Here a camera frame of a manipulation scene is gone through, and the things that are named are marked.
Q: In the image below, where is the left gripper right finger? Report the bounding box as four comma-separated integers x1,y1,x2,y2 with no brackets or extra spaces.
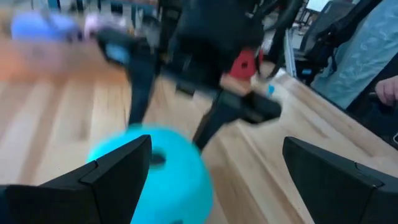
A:
282,136,385,224

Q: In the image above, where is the large pink foam die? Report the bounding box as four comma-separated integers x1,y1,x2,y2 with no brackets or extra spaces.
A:
83,14,107,39

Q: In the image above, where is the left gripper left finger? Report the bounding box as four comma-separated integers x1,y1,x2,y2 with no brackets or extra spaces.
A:
40,134,153,224

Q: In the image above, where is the large teal foam die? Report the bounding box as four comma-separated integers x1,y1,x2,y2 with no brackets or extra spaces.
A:
86,123,215,224

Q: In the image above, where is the orange translucent plastic bin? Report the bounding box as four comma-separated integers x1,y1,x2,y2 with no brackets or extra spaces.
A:
0,34,128,83

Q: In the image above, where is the silver aluminium extrusion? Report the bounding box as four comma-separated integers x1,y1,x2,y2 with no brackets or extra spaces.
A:
283,27,297,78

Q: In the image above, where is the large purple foam die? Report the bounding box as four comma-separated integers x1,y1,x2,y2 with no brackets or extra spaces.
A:
11,12,81,43

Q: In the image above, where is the person's hand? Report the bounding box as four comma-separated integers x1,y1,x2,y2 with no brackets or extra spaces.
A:
374,75,398,108

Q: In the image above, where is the person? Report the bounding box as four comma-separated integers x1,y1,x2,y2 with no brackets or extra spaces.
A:
310,0,398,147

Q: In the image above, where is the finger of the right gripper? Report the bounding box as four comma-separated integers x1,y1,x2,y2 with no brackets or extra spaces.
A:
127,52,157,126
192,90,251,151

